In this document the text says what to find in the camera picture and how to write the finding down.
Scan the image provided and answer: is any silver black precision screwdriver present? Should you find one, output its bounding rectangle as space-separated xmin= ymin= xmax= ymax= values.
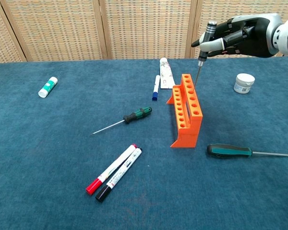
xmin=193 ymin=20 xmax=218 ymax=93

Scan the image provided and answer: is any red cap white marker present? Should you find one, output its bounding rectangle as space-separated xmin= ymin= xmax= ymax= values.
xmin=85 ymin=143 xmax=138 ymax=196

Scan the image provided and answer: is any blue cap white marker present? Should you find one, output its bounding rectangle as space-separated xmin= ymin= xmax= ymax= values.
xmin=151 ymin=75 xmax=161 ymax=101

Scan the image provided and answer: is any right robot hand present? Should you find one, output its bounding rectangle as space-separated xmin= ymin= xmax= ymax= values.
xmin=191 ymin=13 xmax=283 ymax=58

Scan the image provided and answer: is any green black screwdriver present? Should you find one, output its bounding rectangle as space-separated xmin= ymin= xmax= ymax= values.
xmin=90 ymin=106 xmax=153 ymax=136

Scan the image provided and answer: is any small white jar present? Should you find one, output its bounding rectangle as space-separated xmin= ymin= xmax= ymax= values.
xmin=233 ymin=73 xmax=256 ymax=94

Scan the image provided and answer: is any woven wooden folding screen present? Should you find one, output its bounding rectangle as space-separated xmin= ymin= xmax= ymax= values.
xmin=0 ymin=0 xmax=288 ymax=64

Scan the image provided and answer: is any green white glue stick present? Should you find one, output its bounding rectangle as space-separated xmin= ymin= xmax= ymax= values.
xmin=38 ymin=76 xmax=58 ymax=98

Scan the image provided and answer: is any black cap white marker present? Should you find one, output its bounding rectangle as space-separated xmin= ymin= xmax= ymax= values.
xmin=95 ymin=147 xmax=143 ymax=203

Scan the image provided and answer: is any teal black screwdriver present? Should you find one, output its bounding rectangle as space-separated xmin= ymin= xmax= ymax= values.
xmin=206 ymin=143 xmax=288 ymax=160

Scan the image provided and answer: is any white printed tube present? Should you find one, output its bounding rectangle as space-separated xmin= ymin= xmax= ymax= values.
xmin=159 ymin=57 xmax=175 ymax=90

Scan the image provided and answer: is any blue table cloth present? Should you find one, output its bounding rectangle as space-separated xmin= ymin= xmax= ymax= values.
xmin=0 ymin=56 xmax=288 ymax=230

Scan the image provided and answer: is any orange tool holder rack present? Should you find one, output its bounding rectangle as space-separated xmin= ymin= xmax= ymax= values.
xmin=166 ymin=73 xmax=204 ymax=149

